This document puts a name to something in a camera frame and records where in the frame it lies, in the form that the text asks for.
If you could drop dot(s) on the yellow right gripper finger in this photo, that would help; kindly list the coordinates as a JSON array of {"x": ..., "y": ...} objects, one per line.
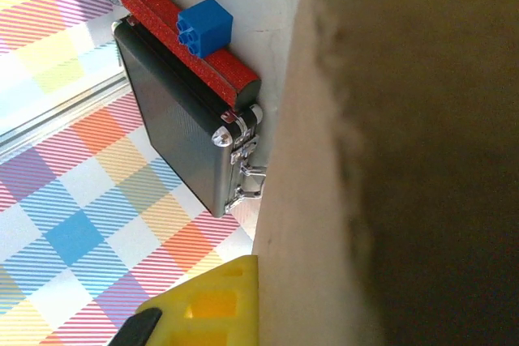
[{"x": 219, "y": 309}]

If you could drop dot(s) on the brown cardboard box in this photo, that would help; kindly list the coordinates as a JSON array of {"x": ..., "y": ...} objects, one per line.
[{"x": 405, "y": 159}]

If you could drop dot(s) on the black mat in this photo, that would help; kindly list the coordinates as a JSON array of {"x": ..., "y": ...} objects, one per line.
[{"x": 170, "y": 119}]

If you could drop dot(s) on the blue toy building block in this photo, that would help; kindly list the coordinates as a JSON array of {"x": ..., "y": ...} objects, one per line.
[{"x": 211, "y": 26}]

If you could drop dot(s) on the aluminium frame post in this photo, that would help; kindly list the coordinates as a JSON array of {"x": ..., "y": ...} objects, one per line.
[{"x": 61, "y": 113}]

